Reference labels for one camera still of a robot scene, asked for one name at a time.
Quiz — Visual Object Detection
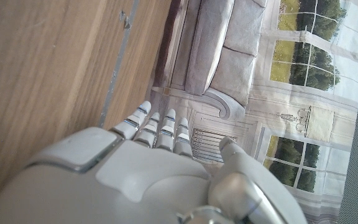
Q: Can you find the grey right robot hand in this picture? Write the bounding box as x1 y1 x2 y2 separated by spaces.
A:
0 100 309 224

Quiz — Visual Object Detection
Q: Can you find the grey tape outline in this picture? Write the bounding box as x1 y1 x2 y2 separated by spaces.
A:
98 0 141 128

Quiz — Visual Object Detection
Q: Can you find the printed sofa room backdrop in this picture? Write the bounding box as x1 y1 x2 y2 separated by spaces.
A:
149 0 358 224

